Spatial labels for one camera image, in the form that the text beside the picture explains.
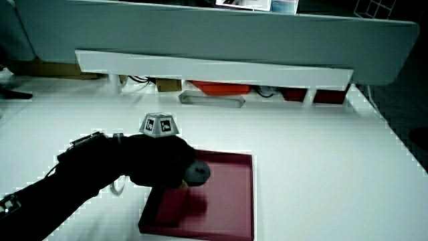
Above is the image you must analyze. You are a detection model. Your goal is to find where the person's right hand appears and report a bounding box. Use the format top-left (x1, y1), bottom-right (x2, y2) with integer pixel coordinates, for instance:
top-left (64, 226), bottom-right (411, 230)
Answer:
top-left (122, 112), bottom-right (197, 189)

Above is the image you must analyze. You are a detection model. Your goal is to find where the grey computer mouse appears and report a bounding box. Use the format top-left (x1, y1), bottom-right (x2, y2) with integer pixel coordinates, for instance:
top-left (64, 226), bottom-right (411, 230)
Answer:
top-left (183, 160), bottom-right (211, 187)

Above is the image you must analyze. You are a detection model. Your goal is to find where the dark red square plate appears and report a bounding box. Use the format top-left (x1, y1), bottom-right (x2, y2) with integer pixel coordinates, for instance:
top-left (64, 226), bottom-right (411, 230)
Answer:
top-left (138, 149), bottom-right (256, 241)

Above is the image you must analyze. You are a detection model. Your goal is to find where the small cardboard box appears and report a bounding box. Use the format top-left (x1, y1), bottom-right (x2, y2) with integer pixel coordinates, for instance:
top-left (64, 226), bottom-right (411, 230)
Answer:
top-left (155, 78), bottom-right (183, 92)

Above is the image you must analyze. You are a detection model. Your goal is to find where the grey flat oblong case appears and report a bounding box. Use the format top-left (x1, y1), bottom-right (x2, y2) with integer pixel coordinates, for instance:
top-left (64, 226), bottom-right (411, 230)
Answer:
top-left (178, 90), bottom-right (246, 109)

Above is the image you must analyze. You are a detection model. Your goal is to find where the orange plastic object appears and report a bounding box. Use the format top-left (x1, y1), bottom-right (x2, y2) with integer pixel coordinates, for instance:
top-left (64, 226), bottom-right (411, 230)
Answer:
top-left (189, 80), bottom-right (252, 96)

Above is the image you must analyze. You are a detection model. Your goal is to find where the white desk shelf riser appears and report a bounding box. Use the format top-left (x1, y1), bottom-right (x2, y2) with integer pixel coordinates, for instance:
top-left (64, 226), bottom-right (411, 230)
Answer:
top-left (74, 49), bottom-right (354, 107)

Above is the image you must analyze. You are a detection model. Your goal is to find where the brown cardboard board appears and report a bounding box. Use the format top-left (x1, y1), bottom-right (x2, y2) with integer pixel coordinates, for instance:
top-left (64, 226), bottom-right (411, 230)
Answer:
top-left (5, 58), bottom-right (101, 80)

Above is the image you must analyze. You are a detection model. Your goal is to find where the grey desk divider panel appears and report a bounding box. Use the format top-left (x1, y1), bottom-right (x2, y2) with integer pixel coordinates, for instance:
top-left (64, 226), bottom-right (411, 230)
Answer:
top-left (15, 0), bottom-right (421, 86)

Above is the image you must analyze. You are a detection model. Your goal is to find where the dark red box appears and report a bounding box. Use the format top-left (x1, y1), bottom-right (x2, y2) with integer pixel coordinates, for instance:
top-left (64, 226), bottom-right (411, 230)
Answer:
top-left (312, 84), bottom-right (351, 105)
top-left (280, 86), bottom-right (308, 103)

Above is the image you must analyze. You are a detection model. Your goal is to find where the white printed paper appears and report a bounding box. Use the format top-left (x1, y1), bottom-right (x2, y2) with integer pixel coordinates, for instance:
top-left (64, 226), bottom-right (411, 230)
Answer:
top-left (215, 0), bottom-right (272, 12)

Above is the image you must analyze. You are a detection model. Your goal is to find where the light blue booklet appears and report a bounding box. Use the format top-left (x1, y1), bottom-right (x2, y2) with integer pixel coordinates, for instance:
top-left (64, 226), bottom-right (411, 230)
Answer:
top-left (270, 0), bottom-right (300, 15)

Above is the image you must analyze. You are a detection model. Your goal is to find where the black cable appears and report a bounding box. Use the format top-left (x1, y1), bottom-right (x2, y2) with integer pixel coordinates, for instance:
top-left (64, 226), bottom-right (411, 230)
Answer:
top-left (128, 75), bottom-right (156, 84)
top-left (252, 85), bottom-right (276, 99)

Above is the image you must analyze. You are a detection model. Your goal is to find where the wire grid rack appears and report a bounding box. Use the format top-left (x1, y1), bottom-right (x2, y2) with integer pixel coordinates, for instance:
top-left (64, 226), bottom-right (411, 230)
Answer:
top-left (353, 0), bottom-right (397, 20)

